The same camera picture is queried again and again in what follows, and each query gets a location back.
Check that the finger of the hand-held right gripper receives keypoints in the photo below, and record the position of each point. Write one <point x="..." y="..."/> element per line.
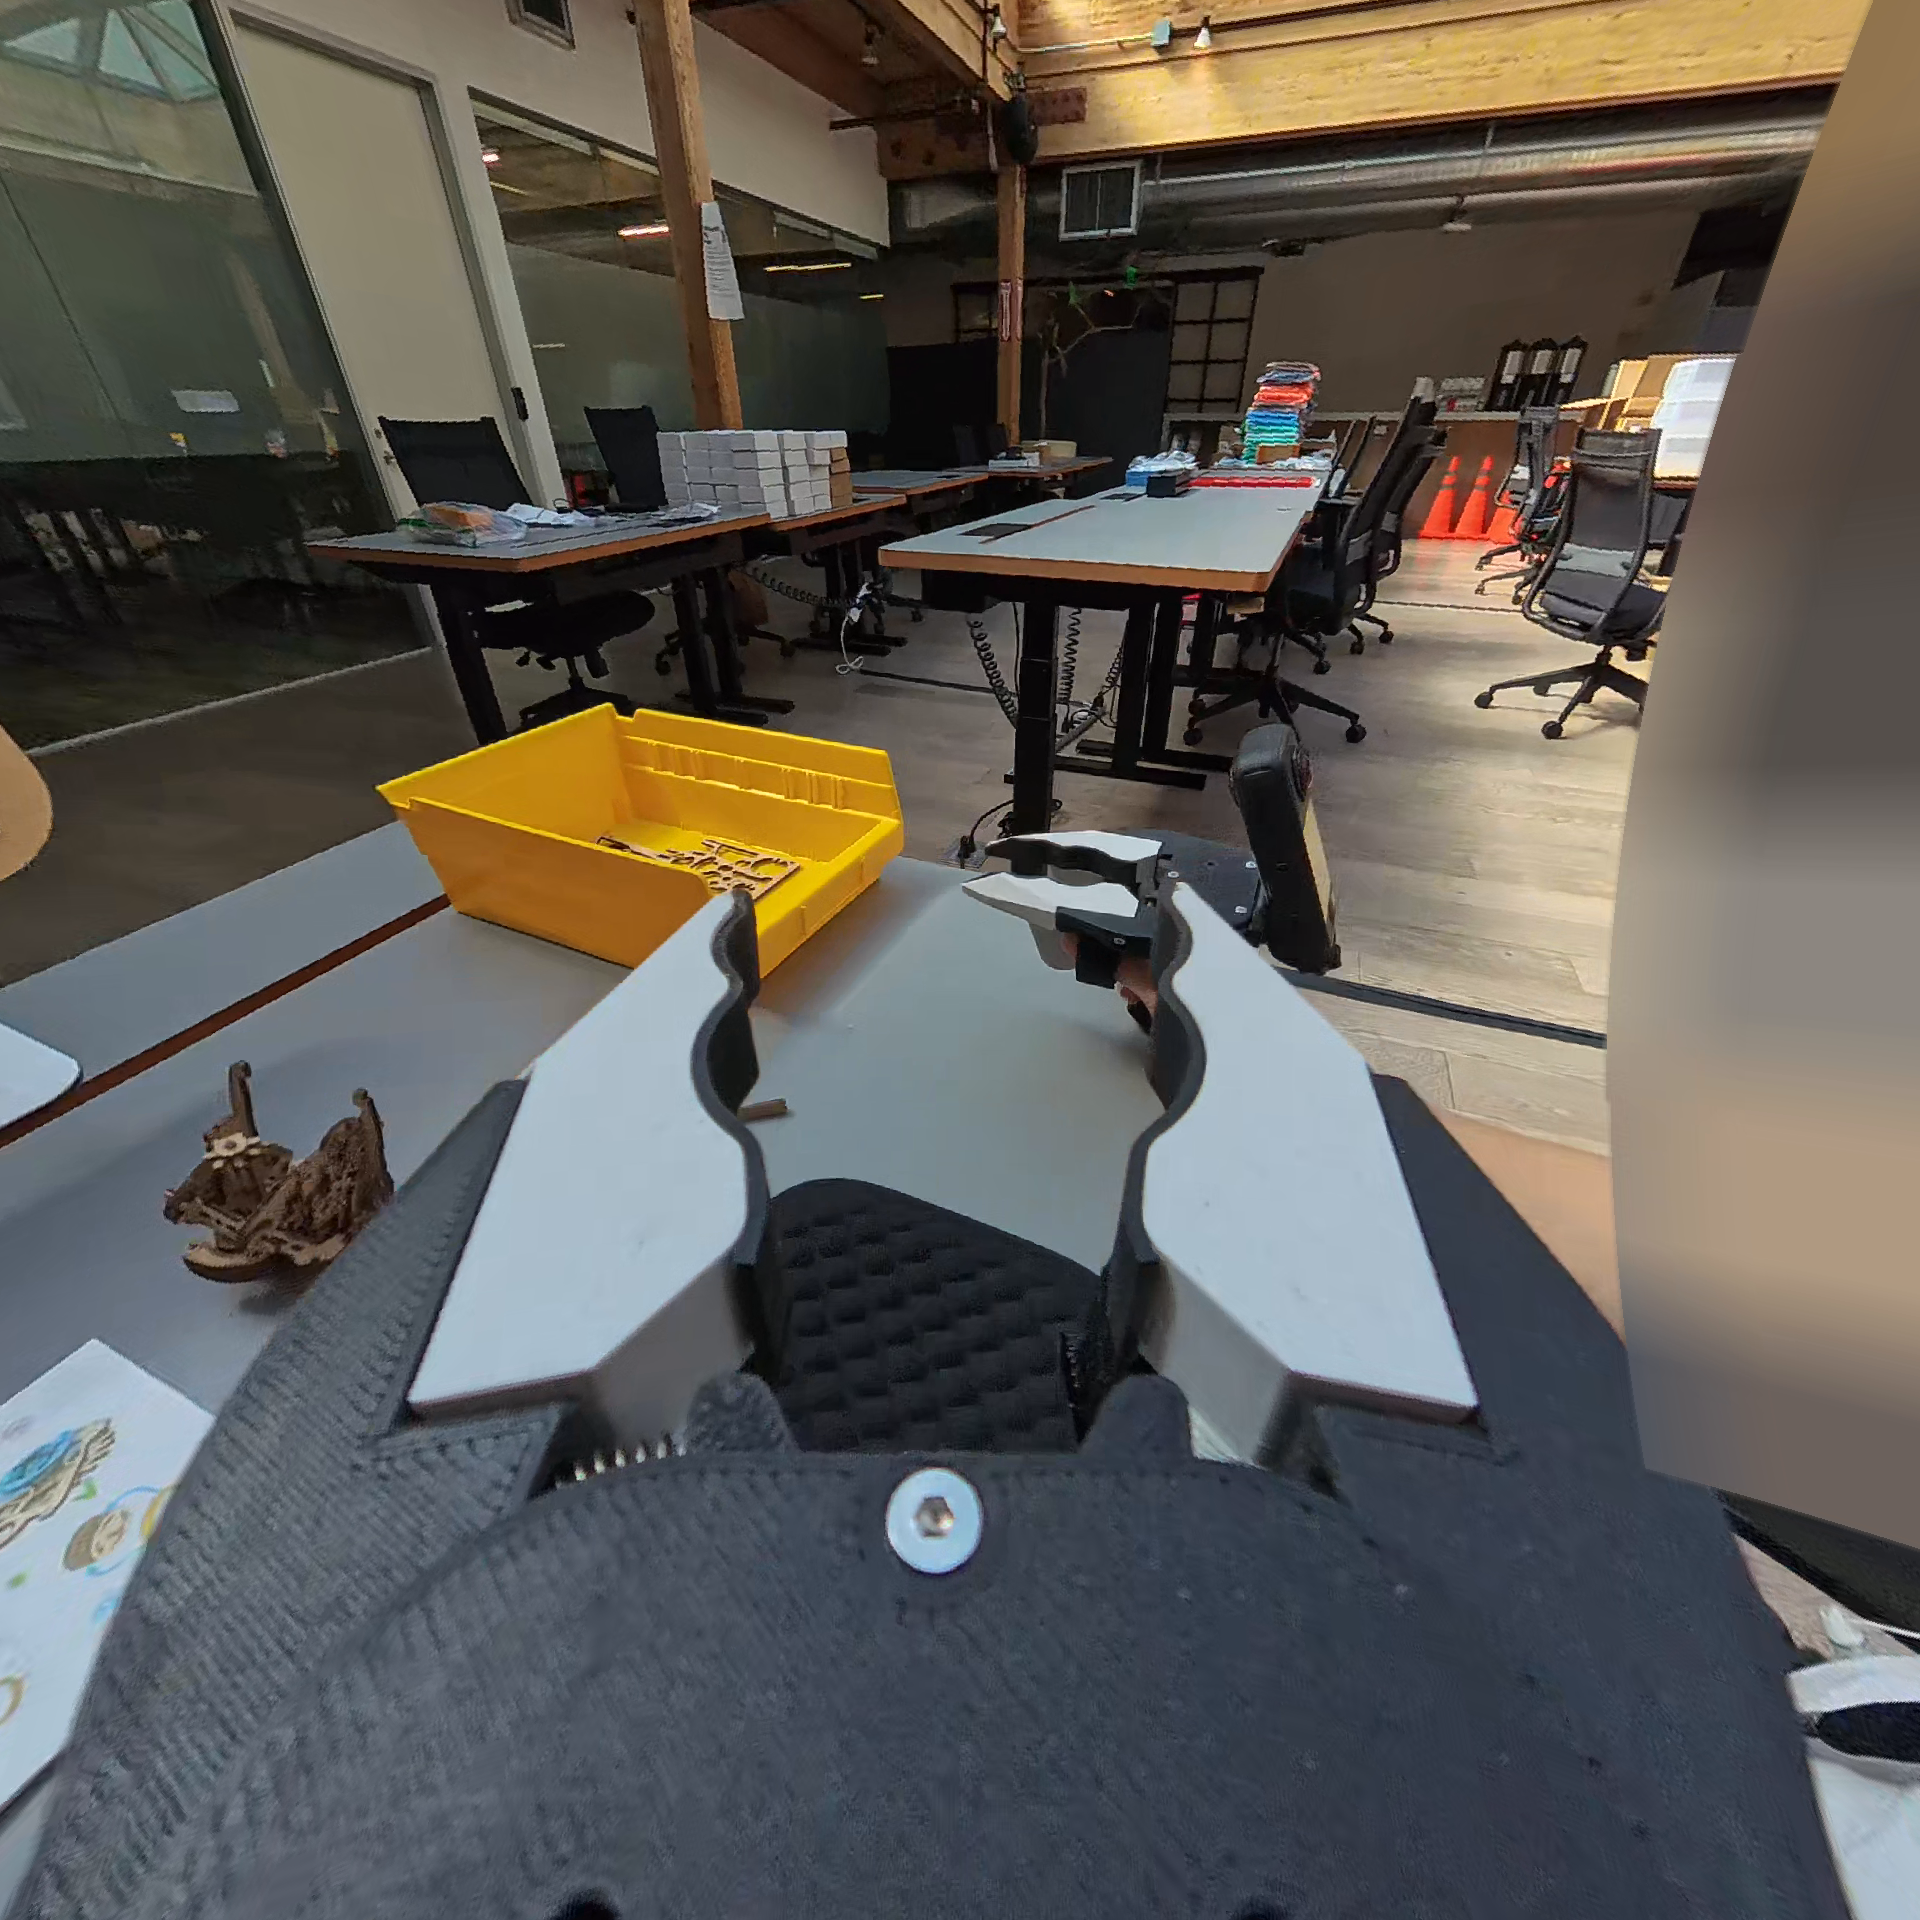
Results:
<point x="1103" y="847"/>
<point x="1035" y="901"/>

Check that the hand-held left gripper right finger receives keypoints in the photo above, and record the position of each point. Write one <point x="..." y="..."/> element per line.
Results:
<point x="1290" y="1230"/>

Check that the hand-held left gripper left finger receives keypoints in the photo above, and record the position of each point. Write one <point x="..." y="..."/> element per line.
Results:
<point x="600" y="1201"/>

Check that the laser-cut wooden parts sheet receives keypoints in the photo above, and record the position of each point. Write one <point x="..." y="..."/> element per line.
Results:
<point x="720" y="868"/>

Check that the yellow plastic bin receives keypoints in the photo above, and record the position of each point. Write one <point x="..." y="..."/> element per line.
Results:
<point x="495" y="869"/>

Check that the illustrated instruction booklet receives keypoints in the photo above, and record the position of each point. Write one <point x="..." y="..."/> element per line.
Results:
<point x="75" y="1500"/>

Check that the partly built wooden model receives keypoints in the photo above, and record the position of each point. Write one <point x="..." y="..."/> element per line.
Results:
<point x="283" y="1201"/>

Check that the long grey desk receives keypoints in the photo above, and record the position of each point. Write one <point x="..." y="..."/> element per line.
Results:
<point x="1141" y="534"/>

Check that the black textured pad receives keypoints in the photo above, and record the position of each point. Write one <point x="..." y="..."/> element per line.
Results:
<point x="930" y="1305"/>

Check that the orange traffic cone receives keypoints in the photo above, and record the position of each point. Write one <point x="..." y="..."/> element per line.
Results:
<point x="1441" y="510"/>
<point x="1481" y="510"/>

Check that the black mesh office chair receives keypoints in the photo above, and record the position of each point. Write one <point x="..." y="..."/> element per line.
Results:
<point x="1605" y="586"/>

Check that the stack of colourful packets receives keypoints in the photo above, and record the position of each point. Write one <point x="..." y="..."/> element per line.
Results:
<point x="1281" y="413"/>

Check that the stack of white boxes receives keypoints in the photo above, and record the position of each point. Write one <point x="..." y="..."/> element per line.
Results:
<point x="751" y="469"/>

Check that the grey desk orange edge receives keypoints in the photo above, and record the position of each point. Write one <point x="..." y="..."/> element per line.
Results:
<point x="600" y="537"/>

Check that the stack of cardboard boxes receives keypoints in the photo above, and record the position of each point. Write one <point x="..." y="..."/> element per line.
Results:
<point x="1650" y="390"/>

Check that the white air vent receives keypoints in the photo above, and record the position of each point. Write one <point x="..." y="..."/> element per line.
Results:
<point x="1101" y="202"/>

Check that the clear plastic packets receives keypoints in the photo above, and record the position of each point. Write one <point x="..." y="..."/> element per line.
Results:
<point x="481" y="521"/>

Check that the paper notice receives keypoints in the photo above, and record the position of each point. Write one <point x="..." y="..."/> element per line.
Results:
<point x="722" y="264"/>

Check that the silver ventilation duct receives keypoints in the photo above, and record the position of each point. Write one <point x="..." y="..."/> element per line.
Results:
<point x="1424" y="172"/>

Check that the wooden support post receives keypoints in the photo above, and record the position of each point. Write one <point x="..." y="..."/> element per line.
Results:
<point x="690" y="181"/>

